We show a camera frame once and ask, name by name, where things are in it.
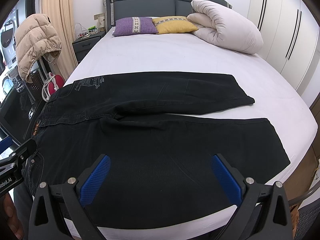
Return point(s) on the purple patterned pillow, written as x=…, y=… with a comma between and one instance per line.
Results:
x=134, y=25

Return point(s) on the yellow patterned pillow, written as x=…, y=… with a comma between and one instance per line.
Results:
x=173, y=25

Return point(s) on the white wardrobe with black handles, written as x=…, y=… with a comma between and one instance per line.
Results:
x=291, y=39

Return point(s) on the red and white bag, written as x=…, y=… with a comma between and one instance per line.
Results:
x=51, y=85

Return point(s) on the beige curtain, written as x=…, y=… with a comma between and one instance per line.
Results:
x=60, y=13

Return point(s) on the operator left hand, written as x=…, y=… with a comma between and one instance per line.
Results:
x=10, y=212

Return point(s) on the beige puffer jacket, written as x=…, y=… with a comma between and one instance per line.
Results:
x=36, y=38

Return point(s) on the folded cream duvet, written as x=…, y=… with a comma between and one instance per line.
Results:
x=225, y=28

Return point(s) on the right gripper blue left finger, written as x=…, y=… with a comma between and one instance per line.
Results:
x=51, y=203

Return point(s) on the bed with white sheet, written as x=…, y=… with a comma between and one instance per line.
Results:
x=274, y=99

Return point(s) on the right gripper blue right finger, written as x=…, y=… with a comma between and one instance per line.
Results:
x=262, y=211

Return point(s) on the black denim pants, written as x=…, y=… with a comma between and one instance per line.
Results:
x=155, y=130

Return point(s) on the dark grey padded headboard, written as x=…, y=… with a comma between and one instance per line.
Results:
x=117, y=9

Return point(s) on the dark grey nightstand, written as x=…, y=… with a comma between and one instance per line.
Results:
x=82, y=46

